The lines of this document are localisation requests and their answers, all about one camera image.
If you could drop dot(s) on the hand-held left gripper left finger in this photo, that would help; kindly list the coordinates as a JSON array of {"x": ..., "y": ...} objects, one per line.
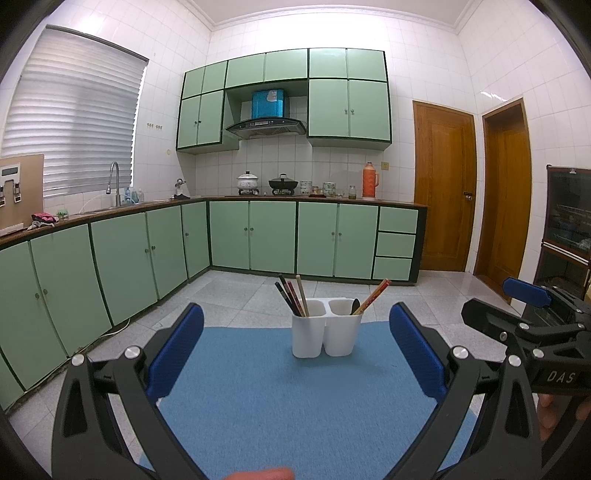
[{"x": 180, "y": 355}]

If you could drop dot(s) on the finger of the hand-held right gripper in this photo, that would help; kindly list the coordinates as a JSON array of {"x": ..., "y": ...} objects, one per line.
[
  {"x": 489, "y": 314},
  {"x": 526, "y": 291}
]

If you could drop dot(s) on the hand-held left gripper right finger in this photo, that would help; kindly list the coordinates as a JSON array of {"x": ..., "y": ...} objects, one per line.
[{"x": 413, "y": 355}]

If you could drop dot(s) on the white two-compartment utensil holder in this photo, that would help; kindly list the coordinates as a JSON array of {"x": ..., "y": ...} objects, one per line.
[{"x": 307, "y": 337}]

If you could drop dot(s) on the dark blue chopstick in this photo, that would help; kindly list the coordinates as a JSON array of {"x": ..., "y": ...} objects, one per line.
[{"x": 286, "y": 295}]

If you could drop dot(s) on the plain bamboo chopstick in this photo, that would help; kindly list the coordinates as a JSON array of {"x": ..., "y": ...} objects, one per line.
[{"x": 302, "y": 295}]

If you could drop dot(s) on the person's right hand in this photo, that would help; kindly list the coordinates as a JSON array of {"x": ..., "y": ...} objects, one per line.
[{"x": 554, "y": 417}]

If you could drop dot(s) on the person's left hand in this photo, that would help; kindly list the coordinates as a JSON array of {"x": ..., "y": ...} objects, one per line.
[{"x": 263, "y": 475}]

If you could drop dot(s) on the dark glass-front cabinet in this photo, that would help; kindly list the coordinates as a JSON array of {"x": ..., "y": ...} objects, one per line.
[{"x": 565, "y": 207}]

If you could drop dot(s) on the blue table mat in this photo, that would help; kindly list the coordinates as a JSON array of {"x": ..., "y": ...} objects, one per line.
[{"x": 286, "y": 406}]

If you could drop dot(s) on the green base cabinets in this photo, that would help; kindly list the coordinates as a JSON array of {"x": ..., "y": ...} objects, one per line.
[{"x": 272, "y": 235}]

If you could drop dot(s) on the blue plastic bottle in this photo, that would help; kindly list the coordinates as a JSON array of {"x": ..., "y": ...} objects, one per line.
[{"x": 134, "y": 196}]

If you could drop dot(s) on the silver kettle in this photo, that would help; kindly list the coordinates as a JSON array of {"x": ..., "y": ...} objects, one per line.
[{"x": 179, "y": 187}]

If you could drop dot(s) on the metal kitchen faucet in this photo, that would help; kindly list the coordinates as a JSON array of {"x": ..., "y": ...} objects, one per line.
[{"x": 118, "y": 189}]

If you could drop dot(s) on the orange thermos flask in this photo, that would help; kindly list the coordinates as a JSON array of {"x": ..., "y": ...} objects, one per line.
[{"x": 369, "y": 182}]

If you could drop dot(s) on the white cooking pot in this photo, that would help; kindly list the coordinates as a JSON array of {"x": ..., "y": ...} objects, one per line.
[{"x": 247, "y": 181}]

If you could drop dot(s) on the red cloth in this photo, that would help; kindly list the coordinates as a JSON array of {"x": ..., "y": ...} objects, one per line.
[{"x": 44, "y": 218}]

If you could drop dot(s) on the black wok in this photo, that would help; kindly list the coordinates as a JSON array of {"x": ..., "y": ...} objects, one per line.
[{"x": 282, "y": 183}]

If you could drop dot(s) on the black range hood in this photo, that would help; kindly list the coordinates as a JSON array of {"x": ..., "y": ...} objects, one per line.
[{"x": 265, "y": 128}]

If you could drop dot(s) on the white window blind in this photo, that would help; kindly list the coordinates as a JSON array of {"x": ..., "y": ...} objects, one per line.
[{"x": 78, "y": 120}]

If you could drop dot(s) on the blue wrapped hood chimney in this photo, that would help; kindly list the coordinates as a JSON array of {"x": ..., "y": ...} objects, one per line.
[{"x": 267, "y": 104}]

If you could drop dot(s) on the green wall cabinets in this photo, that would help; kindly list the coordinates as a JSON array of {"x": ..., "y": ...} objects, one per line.
[{"x": 351, "y": 110}]

